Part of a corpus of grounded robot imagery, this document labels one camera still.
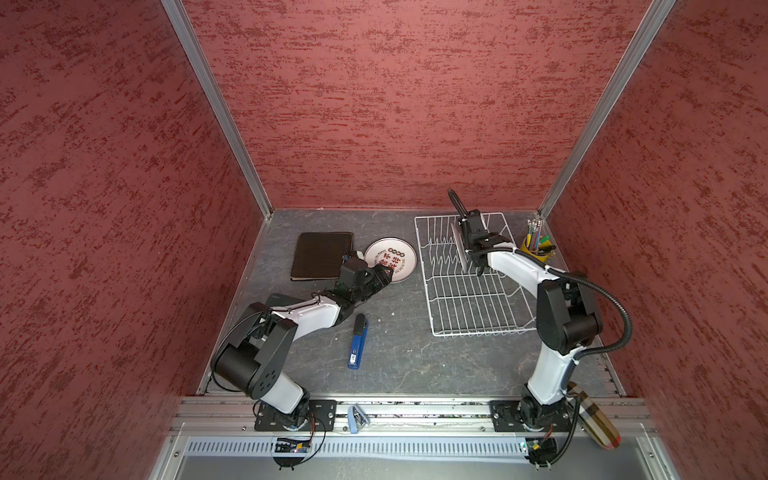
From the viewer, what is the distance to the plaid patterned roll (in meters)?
0.71

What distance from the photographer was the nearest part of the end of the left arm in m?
0.72

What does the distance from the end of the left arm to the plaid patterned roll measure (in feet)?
1.90

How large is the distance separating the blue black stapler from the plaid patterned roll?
58 centimetres

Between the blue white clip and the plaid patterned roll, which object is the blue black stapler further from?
the plaid patterned roll

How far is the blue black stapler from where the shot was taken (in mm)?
828

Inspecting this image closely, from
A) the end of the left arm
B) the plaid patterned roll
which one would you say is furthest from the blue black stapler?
the plaid patterned roll
